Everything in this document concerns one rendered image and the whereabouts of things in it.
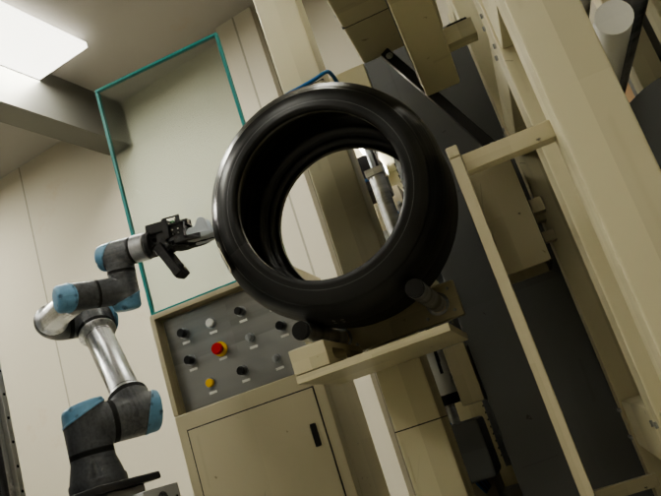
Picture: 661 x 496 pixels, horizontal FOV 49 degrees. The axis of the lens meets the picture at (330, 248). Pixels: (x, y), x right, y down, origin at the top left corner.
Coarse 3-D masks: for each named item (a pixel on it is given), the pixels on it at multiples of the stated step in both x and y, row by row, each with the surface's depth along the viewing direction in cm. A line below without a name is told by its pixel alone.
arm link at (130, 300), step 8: (112, 272) 194; (120, 272) 194; (128, 272) 194; (104, 280) 192; (112, 280) 192; (120, 280) 193; (128, 280) 194; (136, 280) 196; (104, 288) 190; (112, 288) 191; (120, 288) 192; (128, 288) 193; (136, 288) 195; (104, 296) 190; (112, 296) 191; (120, 296) 192; (128, 296) 193; (136, 296) 194; (104, 304) 191; (112, 304) 193; (120, 304) 192; (128, 304) 193; (136, 304) 194
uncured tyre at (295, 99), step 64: (256, 128) 178; (320, 128) 202; (384, 128) 168; (256, 192) 203; (448, 192) 168; (256, 256) 172; (384, 256) 163; (448, 256) 182; (320, 320) 170; (384, 320) 185
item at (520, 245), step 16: (480, 176) 192; (496, 176) 190; (512, 176) 189; (480, 192) 191; (496, 192) 190; (512, 192) 188; (496, 208) 189; (512, 208) 188; (528, 208) 187; (496, 224) 188; (512, 224) 187; (528, 224) 186; (496, 240) 187; (512, 240) 186; (528, 240) 185; (544, 240) 184; (512, 256) 186; (528, 256) 184; (544, 256) 183; (512, 272) 185; (528, 272) 202; (544, 272) 201
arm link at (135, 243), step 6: (138, 234) 194; (132, 240) 193; (138, 240) 193; (132, 246) 193; (138, 246) 192; (132, 252) 193; (138, 252) 193; (144, 252) 193; (138, 258) 194; (144, 258) 194; (150, 258) 195
